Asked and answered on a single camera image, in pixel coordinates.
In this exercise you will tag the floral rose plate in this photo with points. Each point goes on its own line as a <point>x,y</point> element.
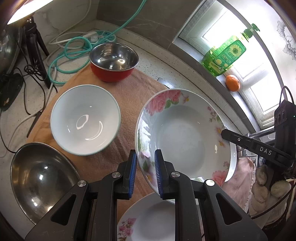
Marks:
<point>187,130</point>

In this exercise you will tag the large steel bowl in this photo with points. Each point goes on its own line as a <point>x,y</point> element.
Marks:
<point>40,176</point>

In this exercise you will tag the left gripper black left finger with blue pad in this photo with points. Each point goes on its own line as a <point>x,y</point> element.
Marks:
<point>88,211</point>

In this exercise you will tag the red steel bowl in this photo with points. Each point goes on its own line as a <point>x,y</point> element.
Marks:
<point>113,62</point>

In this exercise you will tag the black tripod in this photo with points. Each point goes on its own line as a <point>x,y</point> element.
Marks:
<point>33,41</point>

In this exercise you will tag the finger of the black right gripper das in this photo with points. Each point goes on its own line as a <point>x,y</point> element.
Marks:
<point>262,149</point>

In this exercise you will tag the pink orange towel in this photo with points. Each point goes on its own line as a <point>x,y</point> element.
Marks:
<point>131,94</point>

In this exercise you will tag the near floral deep plate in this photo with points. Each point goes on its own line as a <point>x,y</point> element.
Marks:
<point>150,218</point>

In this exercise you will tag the gloved hand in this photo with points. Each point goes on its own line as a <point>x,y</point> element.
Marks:
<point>268,201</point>

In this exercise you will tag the green dish soap bottle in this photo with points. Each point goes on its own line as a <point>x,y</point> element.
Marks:
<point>218,60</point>

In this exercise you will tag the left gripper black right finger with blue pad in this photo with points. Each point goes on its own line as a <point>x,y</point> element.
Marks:
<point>203,211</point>

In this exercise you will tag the orange tangerine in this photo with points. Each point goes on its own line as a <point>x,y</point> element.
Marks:
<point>232,83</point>

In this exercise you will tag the white bowl teal outside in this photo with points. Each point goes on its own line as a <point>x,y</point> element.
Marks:
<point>85,120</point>

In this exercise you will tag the chrome kitchen faucet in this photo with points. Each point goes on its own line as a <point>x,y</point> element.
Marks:
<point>261,133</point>

